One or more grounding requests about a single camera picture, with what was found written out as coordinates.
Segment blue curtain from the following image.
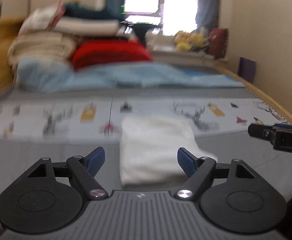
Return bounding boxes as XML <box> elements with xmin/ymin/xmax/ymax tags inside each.
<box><xmin>196</xmin><ymin>0</ymin><xmax>220</xmax><ymax>31</ymax></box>

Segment window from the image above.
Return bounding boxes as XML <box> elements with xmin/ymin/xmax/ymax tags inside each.
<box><xmin>124</xmin><ymin>0</ymin><xmax>198</xmax><ymax>36</ymax></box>

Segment beige folded quilt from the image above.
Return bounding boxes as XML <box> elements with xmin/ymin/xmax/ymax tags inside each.
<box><xmin>7</xmin><ymin>32</ymin><xmax>77</xmax><ymax>66</ymax></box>

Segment purple box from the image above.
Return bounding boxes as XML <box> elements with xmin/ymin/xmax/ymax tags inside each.
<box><xmin>237</xmin><ymin>57</ymin><xmax>257</xmax><ymax>83</ymax></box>

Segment red pillow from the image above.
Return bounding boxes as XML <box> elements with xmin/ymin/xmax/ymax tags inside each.
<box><xmin>72</xmin><ymin>40</ymin><xmax>153</xmax><ymax>72</ymax></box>

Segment white folded clothes stack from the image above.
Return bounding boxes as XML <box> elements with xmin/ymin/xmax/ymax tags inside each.
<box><xmin>18</xmin><ymin>1</ymin><xmax>121</xmax><ymax>36</ymax></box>

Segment white small garment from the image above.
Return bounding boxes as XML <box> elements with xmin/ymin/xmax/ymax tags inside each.
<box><xmin>119</xmin><ymin>115</ymin><xmax>217</xmax><ymax>187</ymax></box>

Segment dark red cushion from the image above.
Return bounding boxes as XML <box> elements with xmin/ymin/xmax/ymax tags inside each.
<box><xmin>208</xmin><ymin>28</ymin><xmax>228</xmax><ymax>59</ymax></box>

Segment printed grey bed sheet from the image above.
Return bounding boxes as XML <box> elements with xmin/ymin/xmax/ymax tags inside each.
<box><xmin>0</xmin><ymin>87</ymin><xmax>292</xmax><ymax>230</ymax></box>

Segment teal folded garment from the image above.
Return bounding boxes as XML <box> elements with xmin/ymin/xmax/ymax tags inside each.
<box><xmin>64</xmin><ymin>3</ymin><xmax>119</xmax><ymax>20</ymax></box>

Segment wooden bed frame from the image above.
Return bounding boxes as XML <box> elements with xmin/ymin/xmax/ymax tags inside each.
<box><xmin>214</xmin><ymin>65</ymin><xmax>292</xmax><ymax>125</ymax></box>

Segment yellow plush toys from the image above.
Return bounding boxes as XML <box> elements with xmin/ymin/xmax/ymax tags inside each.
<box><xmin>174</xmin><ymin>31</ymin><xmax>208</xmax><ymax>51</ymax></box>

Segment light blue blanket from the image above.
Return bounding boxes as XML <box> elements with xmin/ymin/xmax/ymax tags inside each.
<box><xmin>17</xmin><ymin>57</ymin><xmax>244</xmax><ymax>93</ymax></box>

